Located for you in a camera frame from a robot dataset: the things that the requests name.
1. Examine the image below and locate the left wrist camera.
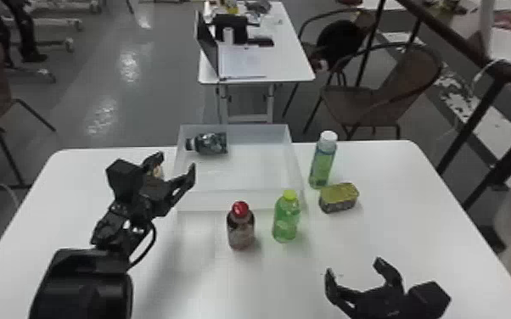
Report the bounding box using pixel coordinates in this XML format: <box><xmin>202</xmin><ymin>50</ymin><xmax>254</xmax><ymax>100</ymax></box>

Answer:
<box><xmin>105</xmin><ymin>159</ymin><xmax>146</xmax><ymax>203</ymax></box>

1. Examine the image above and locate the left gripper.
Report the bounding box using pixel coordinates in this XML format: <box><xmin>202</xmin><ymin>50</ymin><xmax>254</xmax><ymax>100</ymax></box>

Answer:
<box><xmin>141</xmin><ymin>151</ymin><xmax>197</xmax><ymax>219</ymax></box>

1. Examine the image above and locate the yellow can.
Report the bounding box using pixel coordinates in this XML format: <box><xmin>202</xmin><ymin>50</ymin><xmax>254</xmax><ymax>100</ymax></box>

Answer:
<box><xmin>317</xmin><ymin>182</ymin><xmax>361</xmax><ymax>215</ymax></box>

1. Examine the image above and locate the dark bottle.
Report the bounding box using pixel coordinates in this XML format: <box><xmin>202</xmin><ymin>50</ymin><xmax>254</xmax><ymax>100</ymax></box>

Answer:
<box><xmin>184</xmin><ymin>132</ymin><xmax>229</xmax><ymax>156</ymax></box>

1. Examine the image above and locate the black chair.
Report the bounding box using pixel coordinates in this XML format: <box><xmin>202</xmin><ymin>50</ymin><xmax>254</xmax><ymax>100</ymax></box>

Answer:
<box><xmin>281</xmin><ymin>8</ymin><xmax>378</xmax><ymax>120</ymax></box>

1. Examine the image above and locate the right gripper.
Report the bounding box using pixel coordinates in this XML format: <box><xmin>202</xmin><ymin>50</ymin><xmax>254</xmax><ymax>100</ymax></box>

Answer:
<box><xmin>324</xmin><ymin>256</ymin><xmax>413</xmax><ymax>319</ymax></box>

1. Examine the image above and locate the white side table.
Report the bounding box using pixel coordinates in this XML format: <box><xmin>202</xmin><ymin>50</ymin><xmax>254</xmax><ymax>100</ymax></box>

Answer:
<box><xmin>196</xmin><ymin>0</ymin><xmax>317</xmax><ymax>126</ymax></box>

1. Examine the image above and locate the brown bottle with red cap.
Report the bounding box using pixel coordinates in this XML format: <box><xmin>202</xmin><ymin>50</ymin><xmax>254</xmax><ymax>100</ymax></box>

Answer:
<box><xmin>226</xmin><ymin>200</ymin><xmax>256</xmax><ymax>251</ymax></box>

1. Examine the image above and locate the clear box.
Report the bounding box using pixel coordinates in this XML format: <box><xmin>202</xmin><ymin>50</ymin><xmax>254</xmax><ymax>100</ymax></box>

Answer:
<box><xmin>172</xmin><ymin>123</ymin><xmax>306</xmax><ymax>211</ymax></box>

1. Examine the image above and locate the green bottle with white cap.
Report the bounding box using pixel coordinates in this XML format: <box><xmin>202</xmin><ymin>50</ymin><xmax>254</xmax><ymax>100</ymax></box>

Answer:
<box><xmin>307</xmin><ymin>130</ymin><xmax>340</xmax><ymax>190</ymax></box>

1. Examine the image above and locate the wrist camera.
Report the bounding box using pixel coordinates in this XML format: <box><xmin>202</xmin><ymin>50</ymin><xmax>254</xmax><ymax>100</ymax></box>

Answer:
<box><xmin>105</xmin><ymin>159</ymin><xmax>146</xmax><ymax>203</ymax></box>
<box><xmin>407</xmin><ymin>281</ymin><xmax>452</xmax><ymax>319</ymax></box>

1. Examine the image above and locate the black cable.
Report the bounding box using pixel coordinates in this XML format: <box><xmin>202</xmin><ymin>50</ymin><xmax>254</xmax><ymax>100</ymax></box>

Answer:
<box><xmin>126</xmin><ymin>221</ymin><xmax>158</xmax><ymax>270</ymax></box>

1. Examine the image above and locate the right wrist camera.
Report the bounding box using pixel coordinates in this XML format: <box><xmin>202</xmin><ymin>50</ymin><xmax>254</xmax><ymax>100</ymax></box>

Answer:
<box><xmin>407</xmin><ymin>281</ymin><xmax>452</xmax><ymax>319</ymax></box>

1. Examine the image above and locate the person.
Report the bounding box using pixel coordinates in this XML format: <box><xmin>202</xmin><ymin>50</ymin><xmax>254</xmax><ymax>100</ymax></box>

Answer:
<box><xmin>0</xmin><ymin>0</ymin><xmax>50</xmax><ymax>69</ymax></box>

